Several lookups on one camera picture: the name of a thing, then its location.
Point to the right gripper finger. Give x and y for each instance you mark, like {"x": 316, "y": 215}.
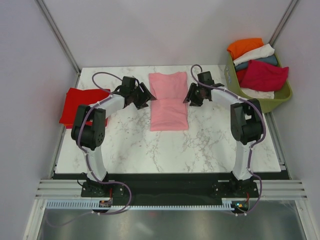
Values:
{"x": 196, "y": 102}
{"x": 191, "y": 94}

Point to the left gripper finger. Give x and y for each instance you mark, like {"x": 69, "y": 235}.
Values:
{"x": 140, "y": 102}
{"x": 146, "y": 93}

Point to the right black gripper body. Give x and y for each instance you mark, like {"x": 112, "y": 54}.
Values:
{"x": 197, "y": 94}

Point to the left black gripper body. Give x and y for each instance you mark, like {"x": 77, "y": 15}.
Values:
{"x": 137, "y": 93}

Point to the pink t-shirt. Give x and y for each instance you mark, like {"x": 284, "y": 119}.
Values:
{"x": 168, "y": 112}

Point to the red t-shirt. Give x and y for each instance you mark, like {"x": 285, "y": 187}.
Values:
{"x": 74, "y": 98}
{"x": 240, "y": 75}

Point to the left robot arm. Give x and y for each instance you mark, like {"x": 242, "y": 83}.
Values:
{"x": 89, "y": 126}

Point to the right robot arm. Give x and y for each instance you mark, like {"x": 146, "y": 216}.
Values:
{"x": 246, "y": 119}

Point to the red t-shirt in basket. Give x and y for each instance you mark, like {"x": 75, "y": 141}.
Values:
{"x": 240, "y": 75}

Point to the white cloth basket bottom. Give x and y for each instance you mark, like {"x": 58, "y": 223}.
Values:
{"x": 258, "y": 94}

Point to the orange t-shirt in basket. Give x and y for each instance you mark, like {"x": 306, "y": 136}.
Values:
{"x": 242, "y": 46}

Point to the crimson t-shirt in basket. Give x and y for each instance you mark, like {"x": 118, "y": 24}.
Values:
{"x": 262, "y": 76}

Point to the white t-shirt in basket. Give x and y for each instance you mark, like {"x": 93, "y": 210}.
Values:
{"x": 260, "y": 52}

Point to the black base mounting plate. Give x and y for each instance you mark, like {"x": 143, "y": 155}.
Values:
{"x": 165, "y": 189}

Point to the right aluminium frame post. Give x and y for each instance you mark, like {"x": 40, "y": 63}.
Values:
{"x": 283, "y": 21}

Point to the aluminium frame post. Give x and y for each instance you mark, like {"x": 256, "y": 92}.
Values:
{"x": 283, "y": 21}
{"x": 58, "y": 35}

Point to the left aluminium frame post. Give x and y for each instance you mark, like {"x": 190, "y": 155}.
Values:
{"x": 58, "y": 35}

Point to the white slotted cable duct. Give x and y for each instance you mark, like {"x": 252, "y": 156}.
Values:
{"x": 90, "y": 204}

